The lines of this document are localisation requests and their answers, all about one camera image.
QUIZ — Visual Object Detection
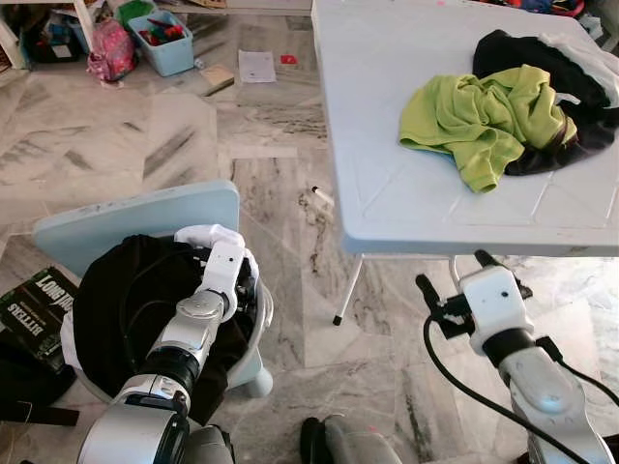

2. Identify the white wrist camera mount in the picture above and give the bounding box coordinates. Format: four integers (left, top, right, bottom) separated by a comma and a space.
457, 266, 535, 357
198, 242, 248, 320

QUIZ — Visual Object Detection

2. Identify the pink kids backpack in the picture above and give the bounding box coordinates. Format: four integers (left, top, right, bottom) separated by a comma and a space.
87, 17, 136, 83

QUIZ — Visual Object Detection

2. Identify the light blue toy bin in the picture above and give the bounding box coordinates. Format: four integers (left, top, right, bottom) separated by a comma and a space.
126, 10, 194, 78

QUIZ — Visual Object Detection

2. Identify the black storage basket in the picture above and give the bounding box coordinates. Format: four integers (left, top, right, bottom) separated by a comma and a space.
24, 10, 86, 64

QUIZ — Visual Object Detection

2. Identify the black printed carton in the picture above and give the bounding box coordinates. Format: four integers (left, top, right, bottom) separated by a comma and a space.
0, 266, 78, 373

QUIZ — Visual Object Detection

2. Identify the green shirt with maroon collar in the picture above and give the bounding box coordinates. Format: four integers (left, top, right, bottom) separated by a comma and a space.
398, 65, 579, 194

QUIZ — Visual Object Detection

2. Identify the pale blue kids chair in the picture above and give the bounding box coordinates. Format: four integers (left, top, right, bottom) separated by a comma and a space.
34, 179, 277, 399

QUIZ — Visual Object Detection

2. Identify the tan book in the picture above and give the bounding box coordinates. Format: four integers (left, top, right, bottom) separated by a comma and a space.
198, 65, 236, 96

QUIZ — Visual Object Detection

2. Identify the white marker pen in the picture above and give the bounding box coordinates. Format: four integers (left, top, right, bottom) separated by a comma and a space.
310, 186, 336, 209

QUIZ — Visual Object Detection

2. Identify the black garment pile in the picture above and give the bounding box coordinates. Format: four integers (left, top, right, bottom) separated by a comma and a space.
472, 29, 619, 177

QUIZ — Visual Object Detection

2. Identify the green storage bin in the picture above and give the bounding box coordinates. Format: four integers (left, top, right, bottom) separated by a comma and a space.
114, 0, 156, 25

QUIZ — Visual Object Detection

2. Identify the large black garment heap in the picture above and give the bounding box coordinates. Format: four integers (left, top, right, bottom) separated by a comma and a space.
73, 235, 262, 426

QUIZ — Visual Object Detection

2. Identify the white paper sheet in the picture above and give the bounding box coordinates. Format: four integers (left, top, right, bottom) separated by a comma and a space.
238, 50, 278, 84

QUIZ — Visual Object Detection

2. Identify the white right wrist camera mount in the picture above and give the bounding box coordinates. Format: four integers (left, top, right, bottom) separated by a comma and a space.
457, 266, 535, 357

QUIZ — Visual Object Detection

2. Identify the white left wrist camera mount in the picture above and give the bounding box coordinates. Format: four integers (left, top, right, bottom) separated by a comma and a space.
198, 242, 248, 320

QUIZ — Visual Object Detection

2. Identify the white cloth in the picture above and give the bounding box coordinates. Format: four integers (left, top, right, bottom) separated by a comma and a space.
542, 31, 619, 107

